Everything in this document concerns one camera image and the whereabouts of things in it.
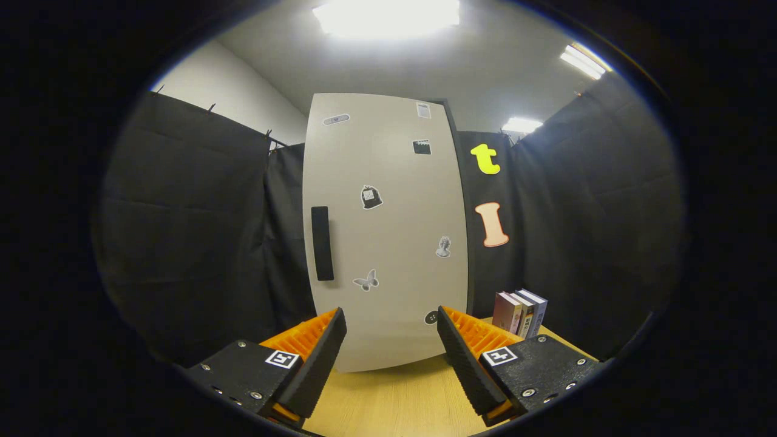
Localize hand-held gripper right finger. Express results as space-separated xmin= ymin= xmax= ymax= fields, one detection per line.
xmin=436 ymin=305 xmax=608 ymax=427

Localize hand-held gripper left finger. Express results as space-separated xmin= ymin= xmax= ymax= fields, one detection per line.
xmin=185 ymin=307 xmax=348 ymax=429

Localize black door handle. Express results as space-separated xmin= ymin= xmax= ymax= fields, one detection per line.
xmin=311 ymin=206 xmax=335 ymax=282

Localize beige cabinet door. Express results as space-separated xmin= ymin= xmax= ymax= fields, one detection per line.
xmin=302 ymin=92 xmax=469 ymax=373

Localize pink spine book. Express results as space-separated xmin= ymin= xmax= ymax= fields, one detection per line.
xmin=492 ymin=292 xmax=523 ymax=334

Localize white spine book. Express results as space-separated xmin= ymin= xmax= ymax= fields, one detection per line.
xmin=510 ymin=291 xmax=536 ymax=338

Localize blue grey book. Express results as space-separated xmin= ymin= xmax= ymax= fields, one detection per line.
xmin=516 ymin=288 xmax=548 ymax=338

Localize dark grey cabinet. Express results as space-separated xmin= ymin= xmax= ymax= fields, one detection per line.
xmin=425 ymin=97 xmax=475 ymax=316

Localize rectangular ceiling light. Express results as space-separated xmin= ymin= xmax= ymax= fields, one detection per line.
xmin=560 ymin=44 xmax=608 ymax=81
xmin=501 ymin=117 xmax=543 ymax=134

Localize large ceiling light panel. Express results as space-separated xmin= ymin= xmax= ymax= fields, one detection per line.
xmin=313 ymin=0 xmax=461 ymax=40

